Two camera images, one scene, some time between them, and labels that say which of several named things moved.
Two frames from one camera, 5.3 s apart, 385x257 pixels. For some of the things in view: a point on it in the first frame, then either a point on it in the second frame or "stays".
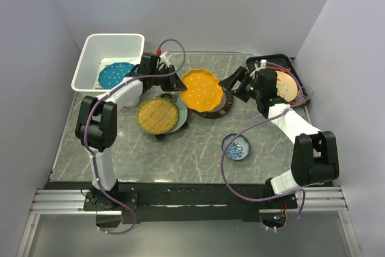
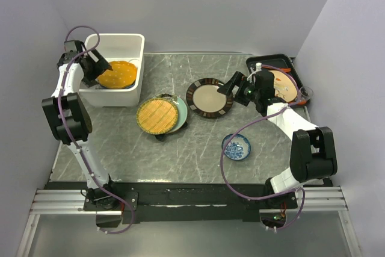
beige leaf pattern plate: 286,86 stays
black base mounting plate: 180,200 stays
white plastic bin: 100,50 stays
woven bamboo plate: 157,115 stays
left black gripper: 174,83 → 101,65
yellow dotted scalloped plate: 203,92 → 123,74
